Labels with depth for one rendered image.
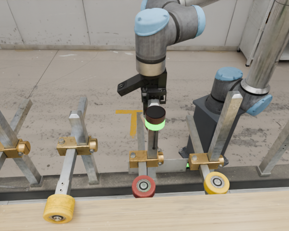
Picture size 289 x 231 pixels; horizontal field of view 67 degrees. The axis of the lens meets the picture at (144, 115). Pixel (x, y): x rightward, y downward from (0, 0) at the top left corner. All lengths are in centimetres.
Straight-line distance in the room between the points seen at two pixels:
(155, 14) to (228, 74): 84
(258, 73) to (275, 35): 20
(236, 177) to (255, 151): 113
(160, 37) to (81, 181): 71
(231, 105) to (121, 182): 57
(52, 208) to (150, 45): 52
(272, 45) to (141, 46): 71
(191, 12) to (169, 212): 59
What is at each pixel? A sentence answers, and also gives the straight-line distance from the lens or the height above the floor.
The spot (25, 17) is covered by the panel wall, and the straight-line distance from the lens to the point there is 369.
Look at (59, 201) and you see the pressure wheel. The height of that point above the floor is 98.
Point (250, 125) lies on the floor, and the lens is 242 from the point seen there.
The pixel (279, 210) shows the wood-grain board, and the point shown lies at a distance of 85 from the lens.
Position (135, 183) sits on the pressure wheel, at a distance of 77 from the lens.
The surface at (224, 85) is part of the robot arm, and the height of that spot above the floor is 82.
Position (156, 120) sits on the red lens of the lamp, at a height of 114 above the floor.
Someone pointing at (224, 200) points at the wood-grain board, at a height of 90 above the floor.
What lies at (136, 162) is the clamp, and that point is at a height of 86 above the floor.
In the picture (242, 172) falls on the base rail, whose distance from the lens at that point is 113.
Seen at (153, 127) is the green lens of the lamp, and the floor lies 111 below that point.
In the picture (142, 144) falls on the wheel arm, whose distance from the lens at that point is 92.
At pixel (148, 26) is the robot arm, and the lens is 59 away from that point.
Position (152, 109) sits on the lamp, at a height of 115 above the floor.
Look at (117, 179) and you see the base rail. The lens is 102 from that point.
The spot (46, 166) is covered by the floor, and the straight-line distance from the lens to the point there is 206.
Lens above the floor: 158
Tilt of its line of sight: 44 degrees down
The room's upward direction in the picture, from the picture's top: straight up
